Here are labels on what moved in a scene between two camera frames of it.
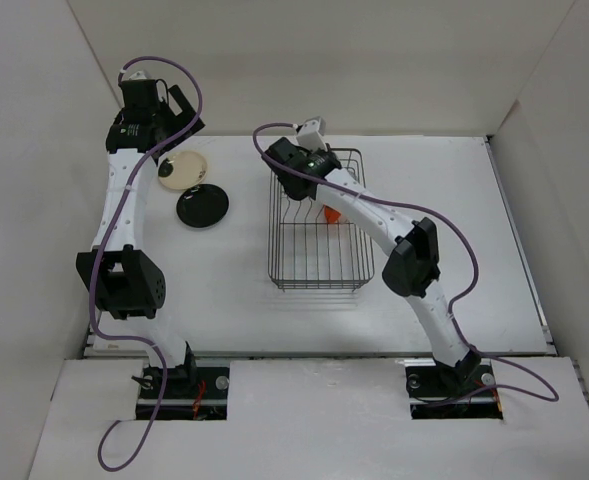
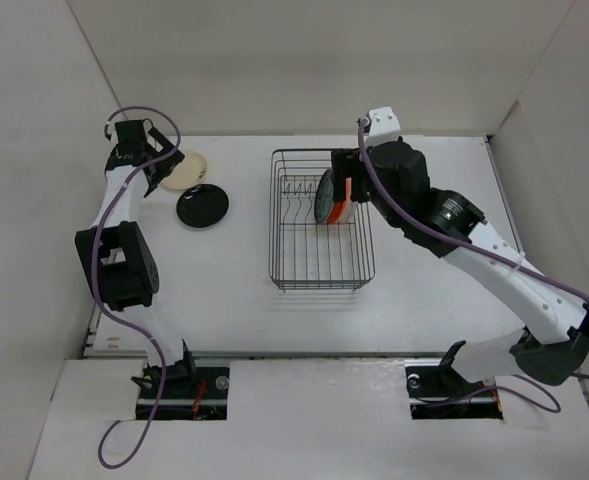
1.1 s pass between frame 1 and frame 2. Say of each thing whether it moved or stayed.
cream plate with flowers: stayed
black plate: stayed
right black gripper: moved
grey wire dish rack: stayed
